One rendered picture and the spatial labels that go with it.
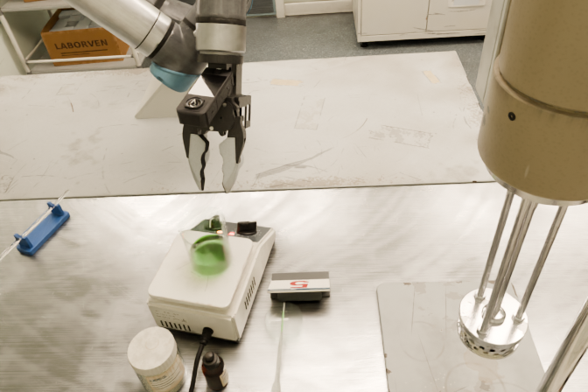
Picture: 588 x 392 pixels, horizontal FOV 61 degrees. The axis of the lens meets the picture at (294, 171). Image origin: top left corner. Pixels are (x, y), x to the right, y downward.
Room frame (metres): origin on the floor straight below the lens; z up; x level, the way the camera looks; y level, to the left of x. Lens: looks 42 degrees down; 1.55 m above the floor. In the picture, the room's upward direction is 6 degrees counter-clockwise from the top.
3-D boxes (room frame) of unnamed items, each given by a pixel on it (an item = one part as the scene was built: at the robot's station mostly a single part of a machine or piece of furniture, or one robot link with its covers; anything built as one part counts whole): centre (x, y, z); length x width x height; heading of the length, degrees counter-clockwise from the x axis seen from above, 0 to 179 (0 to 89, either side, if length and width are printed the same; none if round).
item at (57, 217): (0.63, 0.45, 0.92); 0.10 x 0.03 x 0.04; 154
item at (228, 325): (0.47, 0.13, 0.94); 0.22 x 0.13 x 0.08; 162
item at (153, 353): (0.33, 0.20, 0.94); 0.06 x 0.06 x 0.08
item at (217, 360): (0.32, 0.13, 0.93); 0.03 x 0.03 x 0.07
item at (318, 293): (0.45, 0.01, 0.92); 0.09 x 0.06 x 0.04; 85
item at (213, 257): (0.45, 0.13, 1.03); 0.07 x 0.06 x 0.08; 167
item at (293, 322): (0.39, 0.04, 0.91); 0.06 x 0.06 x 0.02
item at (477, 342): (0.28, -0.19, 1.17); 0.07 x 0.07 x 0.25
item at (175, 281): (0.45, 0.14, 0.98); 0.12 x 0.12 x 0.01; 72
